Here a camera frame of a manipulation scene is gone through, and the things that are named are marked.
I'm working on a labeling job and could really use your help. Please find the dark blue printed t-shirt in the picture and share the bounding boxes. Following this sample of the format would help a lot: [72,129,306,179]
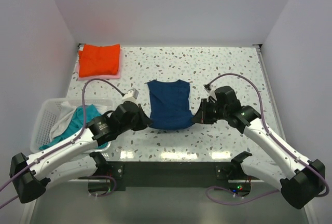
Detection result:
[147,80,193,131]

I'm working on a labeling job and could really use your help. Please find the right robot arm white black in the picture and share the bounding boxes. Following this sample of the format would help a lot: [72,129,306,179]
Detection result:
[192,84,330,209]

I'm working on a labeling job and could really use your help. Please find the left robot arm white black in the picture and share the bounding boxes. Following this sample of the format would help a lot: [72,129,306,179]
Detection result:
[9,101,152,204]

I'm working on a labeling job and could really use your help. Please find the folded pink t-shirt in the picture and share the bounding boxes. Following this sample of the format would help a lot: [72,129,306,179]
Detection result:
[75,49,122,81]

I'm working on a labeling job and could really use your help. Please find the teal t-shirt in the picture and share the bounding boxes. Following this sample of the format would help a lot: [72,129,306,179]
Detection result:
[38,104,104,151]

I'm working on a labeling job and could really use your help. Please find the folded orange t-shirt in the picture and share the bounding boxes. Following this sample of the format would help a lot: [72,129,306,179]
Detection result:
[78,44,121,77]

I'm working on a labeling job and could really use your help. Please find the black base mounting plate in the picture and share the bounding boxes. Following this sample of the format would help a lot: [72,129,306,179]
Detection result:
[77,160,260,192]

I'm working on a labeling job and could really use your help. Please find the white plastic laundry basket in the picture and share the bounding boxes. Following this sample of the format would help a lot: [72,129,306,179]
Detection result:
[30,98,114,153]

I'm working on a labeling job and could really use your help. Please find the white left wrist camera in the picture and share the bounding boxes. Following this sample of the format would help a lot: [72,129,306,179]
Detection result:
[122,89,139,103]

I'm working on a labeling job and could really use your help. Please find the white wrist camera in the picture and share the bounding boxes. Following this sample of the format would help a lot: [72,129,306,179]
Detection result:
[203,83,217,103]
[122,89,139,103]

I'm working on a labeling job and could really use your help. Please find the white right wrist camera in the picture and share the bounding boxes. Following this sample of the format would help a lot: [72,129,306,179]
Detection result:
[203,83,217,103]

